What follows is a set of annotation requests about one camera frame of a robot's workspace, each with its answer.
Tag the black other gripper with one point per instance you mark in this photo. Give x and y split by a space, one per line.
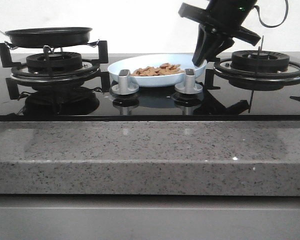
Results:
226 17

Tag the light blue plate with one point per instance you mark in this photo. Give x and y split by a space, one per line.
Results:
184 60

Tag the brown meat slices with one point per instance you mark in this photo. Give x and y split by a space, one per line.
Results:
163 70

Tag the black frying pan mint handle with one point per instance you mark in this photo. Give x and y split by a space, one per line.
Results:
55 37

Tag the right black burner with grate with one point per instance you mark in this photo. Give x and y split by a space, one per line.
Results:
255 70

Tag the black burner with grate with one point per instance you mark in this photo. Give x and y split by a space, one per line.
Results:
52 72
255 70

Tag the right silver stove knob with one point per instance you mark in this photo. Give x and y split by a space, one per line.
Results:
188 86

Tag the silver stove knob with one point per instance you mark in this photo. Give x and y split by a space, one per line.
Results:
188 86
124 85

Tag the black glass gas stove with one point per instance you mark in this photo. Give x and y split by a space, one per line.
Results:
220 100

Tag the left silver stove knob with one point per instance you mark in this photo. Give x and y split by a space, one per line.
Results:
124 85

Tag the left black burner with grate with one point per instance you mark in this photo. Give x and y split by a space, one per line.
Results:
52 72

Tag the grey cabinet front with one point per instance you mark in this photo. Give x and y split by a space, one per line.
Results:
148 217

